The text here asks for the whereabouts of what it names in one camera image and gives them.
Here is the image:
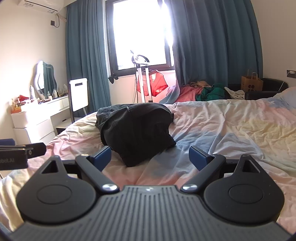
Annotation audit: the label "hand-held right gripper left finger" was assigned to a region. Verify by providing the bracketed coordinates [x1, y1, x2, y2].
[40, 146, 120, 192]

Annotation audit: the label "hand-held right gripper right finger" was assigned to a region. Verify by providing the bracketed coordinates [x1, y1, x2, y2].
[182, 146, 262, 193]

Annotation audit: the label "black pants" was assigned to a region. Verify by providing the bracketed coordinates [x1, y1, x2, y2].
[95, 103, 177, 167]

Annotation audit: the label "white dressing table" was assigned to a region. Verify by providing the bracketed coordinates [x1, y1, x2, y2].
[10, 95, 71, 144]

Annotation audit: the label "pastel bedsheet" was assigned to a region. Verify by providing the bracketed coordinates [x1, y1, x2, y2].
[0, 87, 296, 234]

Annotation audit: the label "row of cosmetic bottles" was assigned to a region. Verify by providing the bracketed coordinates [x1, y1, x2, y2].
[38, 85, 70, 102]

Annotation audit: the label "pink garment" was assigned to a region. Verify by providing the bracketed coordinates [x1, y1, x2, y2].
[179, 85, 201, 102]

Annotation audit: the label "green garment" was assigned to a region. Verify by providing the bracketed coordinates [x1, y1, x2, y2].
[195, 83, 232, 102]

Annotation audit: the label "white chair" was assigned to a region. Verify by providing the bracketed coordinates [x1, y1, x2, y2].
[69, 77, 89, 123]

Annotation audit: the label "wavy lit mirror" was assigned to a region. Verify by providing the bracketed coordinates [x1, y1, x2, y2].
[34, 61, 56, 93]

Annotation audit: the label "beige garment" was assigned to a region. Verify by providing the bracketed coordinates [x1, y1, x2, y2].
[190, 80, 212, 88]

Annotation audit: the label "red garment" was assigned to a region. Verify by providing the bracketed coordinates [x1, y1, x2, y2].
[136, 70, 169, 97]

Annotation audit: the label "brown paper bag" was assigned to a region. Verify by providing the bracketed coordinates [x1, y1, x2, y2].
[240, 72, 264, 92]

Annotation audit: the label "teal curtain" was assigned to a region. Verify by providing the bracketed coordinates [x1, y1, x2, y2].
[170, 0, 264, 87]
[65, 0, 112, 121]

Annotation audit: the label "white garment steamer stand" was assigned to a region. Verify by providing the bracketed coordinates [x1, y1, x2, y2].
[129, 49, 154, 103]

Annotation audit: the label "black armchair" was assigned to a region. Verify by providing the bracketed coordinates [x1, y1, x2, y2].
[228, 77, 288, 100]

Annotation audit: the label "black framed window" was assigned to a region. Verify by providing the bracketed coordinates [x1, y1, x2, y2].
[105, 0, 176, 83]

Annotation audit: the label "white air conditioner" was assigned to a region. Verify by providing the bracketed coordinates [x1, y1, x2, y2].
[16, 0, 63, 13]

